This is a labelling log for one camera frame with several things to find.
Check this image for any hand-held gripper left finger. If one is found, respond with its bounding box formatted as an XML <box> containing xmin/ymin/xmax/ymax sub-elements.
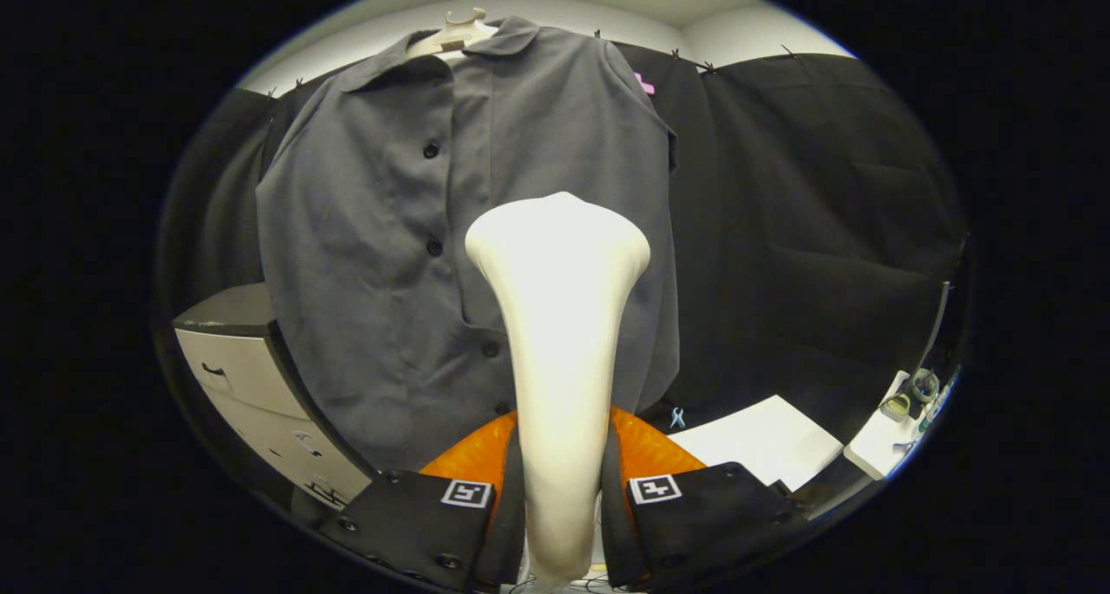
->
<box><xmin>317</xmin><ymin>408</ymin><xmax>528</xmax><ymax>593</ymax></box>

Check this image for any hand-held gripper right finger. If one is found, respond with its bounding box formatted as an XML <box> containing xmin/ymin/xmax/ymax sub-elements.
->
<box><xmin>601</xmin><ymin>406</ymin><xmax>812</xmax><ymax>591</ymax></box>

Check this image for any white garment steamer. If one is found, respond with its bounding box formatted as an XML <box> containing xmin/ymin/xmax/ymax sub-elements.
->
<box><xmin>464</xmin><ymin>192</ymin><xmax>652</xmax><ymax>588</ymax></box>

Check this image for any dark grey button shirt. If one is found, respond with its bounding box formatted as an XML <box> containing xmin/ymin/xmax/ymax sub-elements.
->
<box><xmin>256</xmin><ymin>15</ymin><xmax>682</xmax><ymax>473</ymax></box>

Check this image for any white flat table board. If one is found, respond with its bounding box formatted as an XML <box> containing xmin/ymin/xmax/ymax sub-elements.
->
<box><xmin>668</xmin><ymin>395</ymin><xmax>844</xmax><ymax>491</ymax></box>

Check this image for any white side shelf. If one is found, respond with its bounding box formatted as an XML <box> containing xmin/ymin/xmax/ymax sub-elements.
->
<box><xmin>844</xmin><ymin>370</ymin><xmax>922</xmax><ymax>480</ymax></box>

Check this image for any grey drawer cabinet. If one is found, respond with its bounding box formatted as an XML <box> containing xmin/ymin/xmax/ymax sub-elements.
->
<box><xmin>173</xmin><ymin>284</ymin><xmax>378</xmax><ymax>508</ymax></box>

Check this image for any thin grey pole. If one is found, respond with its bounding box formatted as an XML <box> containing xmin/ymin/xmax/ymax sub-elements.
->
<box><xmin>919</xmin><ymin>280</ymin><xmax>952</xmax><ymax>378</ymax></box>

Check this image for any black backdrop cloth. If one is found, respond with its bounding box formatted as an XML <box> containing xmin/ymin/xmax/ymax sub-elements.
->
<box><xmin>156</xmin><ymin>42</ymin><xmax>968</xmax><ymax>456</ymax></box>

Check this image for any row of backdrop clips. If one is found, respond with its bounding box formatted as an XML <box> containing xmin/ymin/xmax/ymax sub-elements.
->
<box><xmin>264</xmin><ymin>28</ymin><xmax>797</xmax><ymax>101</ymax></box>

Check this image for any white mannequin torso stand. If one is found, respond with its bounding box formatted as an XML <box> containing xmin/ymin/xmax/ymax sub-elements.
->
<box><xmin>408</xmin><ymin>7</ymin><xmax>500</xmax><ymax>60</ymax></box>

